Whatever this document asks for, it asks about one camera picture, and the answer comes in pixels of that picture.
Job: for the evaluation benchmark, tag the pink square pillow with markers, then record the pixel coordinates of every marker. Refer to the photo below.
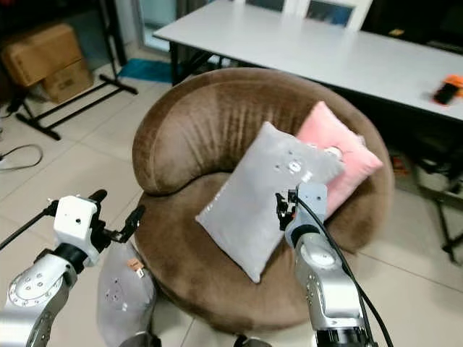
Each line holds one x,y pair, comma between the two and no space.
340,137

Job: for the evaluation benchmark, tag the small cardboard box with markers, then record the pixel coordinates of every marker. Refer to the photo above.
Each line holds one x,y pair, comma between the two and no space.
71,81

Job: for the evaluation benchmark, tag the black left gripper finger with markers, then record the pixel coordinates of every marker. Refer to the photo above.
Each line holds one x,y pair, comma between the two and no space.
98,195
134,219

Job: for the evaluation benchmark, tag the white long table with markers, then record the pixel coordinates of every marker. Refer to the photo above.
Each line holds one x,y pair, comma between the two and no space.
318,50

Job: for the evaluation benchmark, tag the grey square pillow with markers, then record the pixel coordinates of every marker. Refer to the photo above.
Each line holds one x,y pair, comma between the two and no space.
253,199

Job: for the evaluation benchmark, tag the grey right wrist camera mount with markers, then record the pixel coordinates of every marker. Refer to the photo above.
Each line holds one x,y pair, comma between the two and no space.
309,202

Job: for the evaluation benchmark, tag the orange and black device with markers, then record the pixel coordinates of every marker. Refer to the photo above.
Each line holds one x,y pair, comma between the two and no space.
447,90

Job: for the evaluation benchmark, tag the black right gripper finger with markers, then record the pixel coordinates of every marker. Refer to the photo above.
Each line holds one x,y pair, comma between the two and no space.
281,208

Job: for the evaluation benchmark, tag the dark grey robot leg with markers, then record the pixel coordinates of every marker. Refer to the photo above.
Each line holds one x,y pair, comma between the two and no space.
253,341
139,340

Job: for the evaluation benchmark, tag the dark grey left robot leg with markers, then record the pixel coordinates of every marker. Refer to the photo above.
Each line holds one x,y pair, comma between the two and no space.
139,340

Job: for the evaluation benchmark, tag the large cardboard box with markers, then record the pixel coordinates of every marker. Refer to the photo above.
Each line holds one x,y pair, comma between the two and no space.
40,50

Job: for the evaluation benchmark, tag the grey pillow with orange tag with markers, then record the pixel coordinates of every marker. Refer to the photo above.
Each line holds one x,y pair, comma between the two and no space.
126,300

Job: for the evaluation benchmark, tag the black metal rack stand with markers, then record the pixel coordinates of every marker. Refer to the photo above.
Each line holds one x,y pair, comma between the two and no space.
81,95

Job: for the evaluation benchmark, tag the black metal chair frame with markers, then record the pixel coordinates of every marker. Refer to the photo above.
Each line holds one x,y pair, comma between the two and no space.
438,188

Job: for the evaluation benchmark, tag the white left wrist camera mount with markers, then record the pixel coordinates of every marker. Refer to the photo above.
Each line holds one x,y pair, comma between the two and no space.
74,220

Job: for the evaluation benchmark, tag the brown round velvet sofa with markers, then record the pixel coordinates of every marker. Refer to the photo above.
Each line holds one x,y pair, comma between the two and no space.
195,119

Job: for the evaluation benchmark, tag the blue floor mat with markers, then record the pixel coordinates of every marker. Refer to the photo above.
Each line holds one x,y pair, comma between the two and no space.
148,70

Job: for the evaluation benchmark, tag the dark grey right robot leg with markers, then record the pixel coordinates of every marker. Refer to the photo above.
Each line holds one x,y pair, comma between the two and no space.
253,341

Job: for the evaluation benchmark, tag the white chair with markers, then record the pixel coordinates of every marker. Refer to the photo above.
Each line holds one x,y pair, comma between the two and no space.
304,9

